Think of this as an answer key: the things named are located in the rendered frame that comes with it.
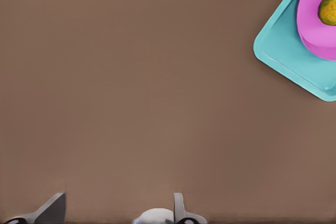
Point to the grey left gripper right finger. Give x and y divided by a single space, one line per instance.
179 209

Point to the pink round plate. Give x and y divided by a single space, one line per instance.
312 24

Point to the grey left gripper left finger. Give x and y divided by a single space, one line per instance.
52 209

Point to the orange fruit with green patches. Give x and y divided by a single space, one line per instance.
328 9

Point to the teal rectangular tray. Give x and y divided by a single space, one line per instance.
282 48

